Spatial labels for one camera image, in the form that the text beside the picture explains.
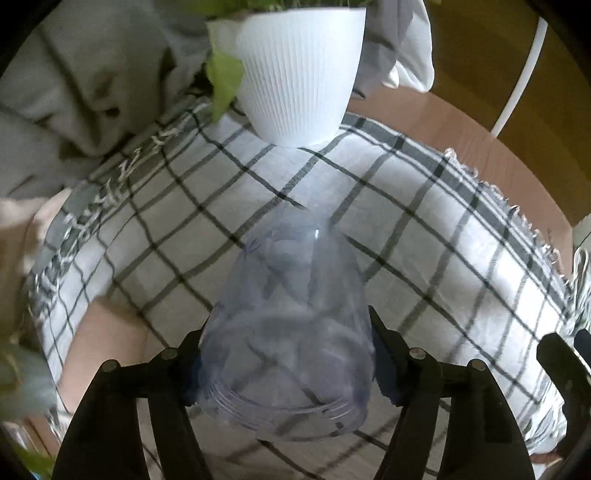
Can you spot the clear cup with blue print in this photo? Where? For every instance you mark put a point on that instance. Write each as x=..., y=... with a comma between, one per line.
x=288, y=351

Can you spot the checkered white black tablecloth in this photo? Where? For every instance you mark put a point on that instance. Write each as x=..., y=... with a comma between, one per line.
x=446, y=261

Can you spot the green potted plant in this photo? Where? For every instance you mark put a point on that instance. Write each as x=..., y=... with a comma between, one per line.
x=224, y=71

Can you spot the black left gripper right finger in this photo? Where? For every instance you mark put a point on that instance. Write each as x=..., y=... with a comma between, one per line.
x=460, y=408

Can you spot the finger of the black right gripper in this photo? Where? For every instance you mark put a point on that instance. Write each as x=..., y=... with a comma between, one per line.
x=572, y=380
x=582, y=344

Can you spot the white ribbed plant pot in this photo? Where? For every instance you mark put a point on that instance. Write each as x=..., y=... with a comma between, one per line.
x=299, y=67

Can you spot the white curved chair rail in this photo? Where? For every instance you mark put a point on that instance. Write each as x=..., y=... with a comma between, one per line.
x=524, y=77

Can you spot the pink beige cloth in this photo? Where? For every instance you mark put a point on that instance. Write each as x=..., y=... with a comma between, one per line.
x=24, y=225

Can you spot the grey blanket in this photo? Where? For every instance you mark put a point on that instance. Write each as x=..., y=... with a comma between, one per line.
x=78, y=78

